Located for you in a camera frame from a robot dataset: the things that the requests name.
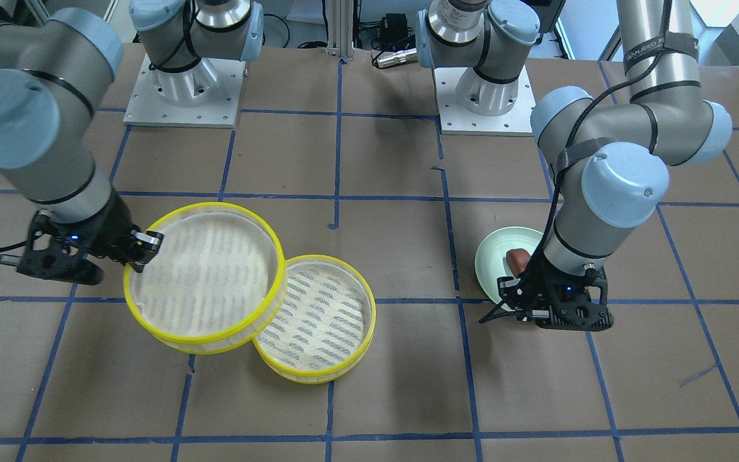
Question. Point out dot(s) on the light green plate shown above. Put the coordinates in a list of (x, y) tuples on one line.
[(490, 262)]

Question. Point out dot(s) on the aluminium frame post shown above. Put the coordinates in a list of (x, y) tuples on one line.
[(340, 22)]

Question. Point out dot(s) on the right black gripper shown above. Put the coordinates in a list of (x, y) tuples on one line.
[(111, 231)]

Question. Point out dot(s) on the brown steamed bun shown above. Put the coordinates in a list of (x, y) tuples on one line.
[(517, 260)]

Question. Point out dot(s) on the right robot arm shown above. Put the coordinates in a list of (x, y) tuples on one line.
[(53, 78)]

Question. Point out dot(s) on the silver cylindrical connector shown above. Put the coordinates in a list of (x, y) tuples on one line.
[(389, 59)]

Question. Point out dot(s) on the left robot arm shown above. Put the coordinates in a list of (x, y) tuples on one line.
[(609, 158)]

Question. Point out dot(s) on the yellow steamer layer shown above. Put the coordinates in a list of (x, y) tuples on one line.
[(217, 281), (325, 324)]

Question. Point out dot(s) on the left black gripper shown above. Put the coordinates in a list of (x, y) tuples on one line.
[(510, 286)]

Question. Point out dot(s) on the black power adapter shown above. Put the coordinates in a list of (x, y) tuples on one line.
[(393, 32)]

